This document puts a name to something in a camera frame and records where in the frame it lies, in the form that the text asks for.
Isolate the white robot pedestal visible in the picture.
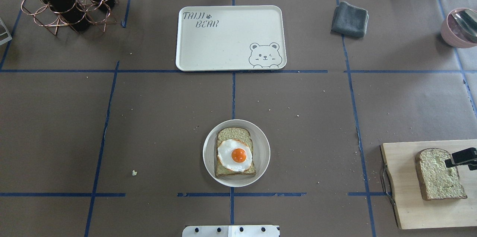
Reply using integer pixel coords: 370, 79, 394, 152
182, 225, 281, 237

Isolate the copper wire bottle rack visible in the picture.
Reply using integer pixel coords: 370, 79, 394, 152
21, 0, 120, 36

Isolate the wooden cutting board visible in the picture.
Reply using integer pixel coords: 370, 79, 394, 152
380, 139, 477, 230

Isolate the cream bear tray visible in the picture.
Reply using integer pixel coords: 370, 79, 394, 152
176, 5, 287, 71

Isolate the fried egg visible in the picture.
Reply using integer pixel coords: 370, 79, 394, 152
217, 139, 253, 172

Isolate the pink bowl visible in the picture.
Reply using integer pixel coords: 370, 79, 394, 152
440, 8, 476, 48

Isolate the white round plate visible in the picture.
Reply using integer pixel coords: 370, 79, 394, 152
202, 119, 271, 187

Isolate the metal scoop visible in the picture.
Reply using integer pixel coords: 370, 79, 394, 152
451, 9, 477, 43

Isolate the white wire cup rack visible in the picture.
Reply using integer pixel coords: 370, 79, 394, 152
0, 18, 12, 45

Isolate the bread slice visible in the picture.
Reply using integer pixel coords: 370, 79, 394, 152
215, 127, 257, 177
415, 148, 467, 201

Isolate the grey folded cloth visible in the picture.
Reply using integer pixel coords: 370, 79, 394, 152
331, 1, 369, 38

